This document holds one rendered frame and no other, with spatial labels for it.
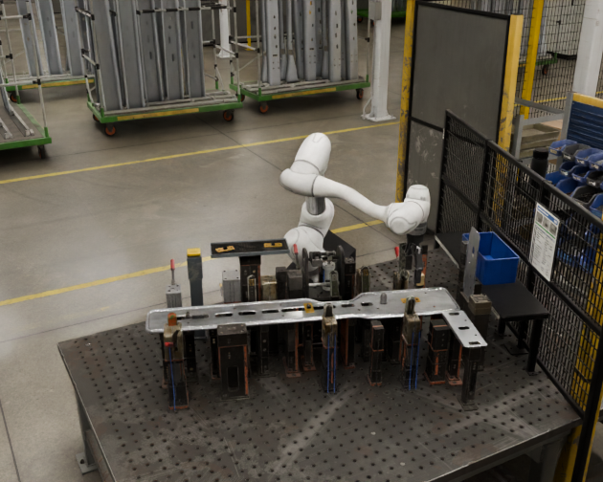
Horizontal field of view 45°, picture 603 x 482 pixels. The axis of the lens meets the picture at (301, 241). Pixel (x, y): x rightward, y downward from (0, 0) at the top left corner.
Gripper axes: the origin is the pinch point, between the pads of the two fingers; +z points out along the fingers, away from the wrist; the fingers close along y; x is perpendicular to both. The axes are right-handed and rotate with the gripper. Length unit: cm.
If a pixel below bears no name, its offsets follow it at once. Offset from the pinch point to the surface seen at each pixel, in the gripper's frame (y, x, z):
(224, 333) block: 20, -85, 11
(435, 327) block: 21.2, 5.0, 15.4
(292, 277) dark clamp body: -16, -52, 6
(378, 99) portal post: -681, 161, 87
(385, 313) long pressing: 9.4, -14.3, 13.4
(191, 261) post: -30, -97, 1
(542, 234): 8, 54, -19
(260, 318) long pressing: 6, -69, 13
